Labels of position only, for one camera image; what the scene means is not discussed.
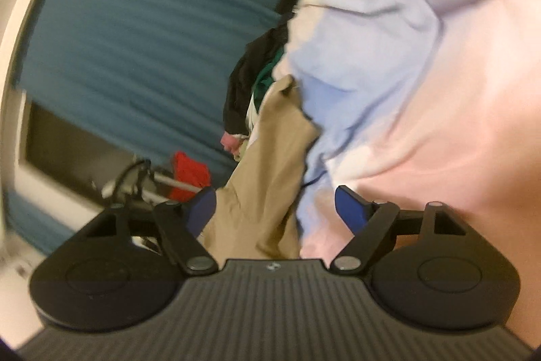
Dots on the green garment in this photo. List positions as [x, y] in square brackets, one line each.
[266, 77]

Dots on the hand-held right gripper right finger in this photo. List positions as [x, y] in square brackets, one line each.
[348, 208]

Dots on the pink garment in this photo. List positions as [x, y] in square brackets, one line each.
[231, 142]

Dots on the wide blue curtain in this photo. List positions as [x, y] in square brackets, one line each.
[148, 27]

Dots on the pale yellow garment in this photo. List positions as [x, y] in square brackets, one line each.
[241, 151]

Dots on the red bag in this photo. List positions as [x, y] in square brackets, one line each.
[190, 175]

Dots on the black clothes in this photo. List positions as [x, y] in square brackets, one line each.
[245, 90]

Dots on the pastel tie-dye duvet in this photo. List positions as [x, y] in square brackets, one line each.
[422, 90]

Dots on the narrow blue curtain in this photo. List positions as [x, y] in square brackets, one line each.
[25, 225]

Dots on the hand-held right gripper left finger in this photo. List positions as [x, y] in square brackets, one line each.
[203, 208]

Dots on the dark window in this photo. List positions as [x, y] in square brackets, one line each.
[76, 145]

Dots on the khaki printed garment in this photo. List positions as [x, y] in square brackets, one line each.
[270, 175]

